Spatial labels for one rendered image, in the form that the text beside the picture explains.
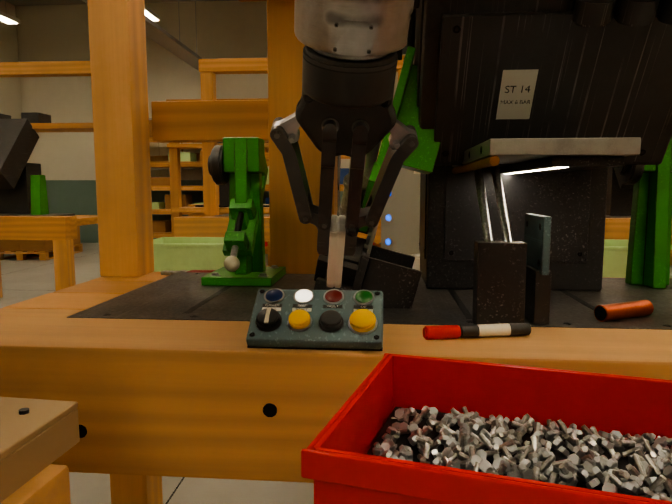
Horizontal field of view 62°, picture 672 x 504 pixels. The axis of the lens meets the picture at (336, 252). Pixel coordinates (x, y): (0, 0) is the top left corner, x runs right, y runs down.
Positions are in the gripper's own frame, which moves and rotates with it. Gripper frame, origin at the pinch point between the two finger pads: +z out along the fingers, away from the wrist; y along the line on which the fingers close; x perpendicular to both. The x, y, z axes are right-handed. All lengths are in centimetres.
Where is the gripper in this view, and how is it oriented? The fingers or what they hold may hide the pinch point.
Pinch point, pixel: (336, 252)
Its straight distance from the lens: 56.1
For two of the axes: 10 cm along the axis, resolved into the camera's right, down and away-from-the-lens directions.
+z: -0.6, 8.0, 6.0
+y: 10.0, 0.6, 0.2
